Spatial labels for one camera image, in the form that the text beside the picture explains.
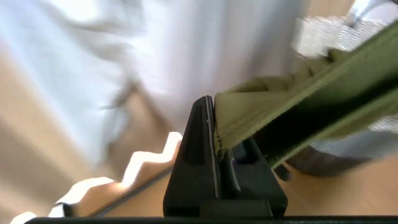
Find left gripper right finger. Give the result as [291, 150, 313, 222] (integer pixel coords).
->
[220, 136, 289, 218]

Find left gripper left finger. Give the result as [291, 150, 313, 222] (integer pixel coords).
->
[162, 95, 224, 218]

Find green garment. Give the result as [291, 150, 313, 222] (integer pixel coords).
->
[213, 18, 398, 170]

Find pale grey shorts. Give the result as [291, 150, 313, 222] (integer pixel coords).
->
[0, 0, 308, 166]

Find white laundry basket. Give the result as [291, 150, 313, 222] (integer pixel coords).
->
[285, 15, 398, 178]

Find beige curtain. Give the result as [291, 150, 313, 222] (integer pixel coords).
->
[0, 0, 355, 218]

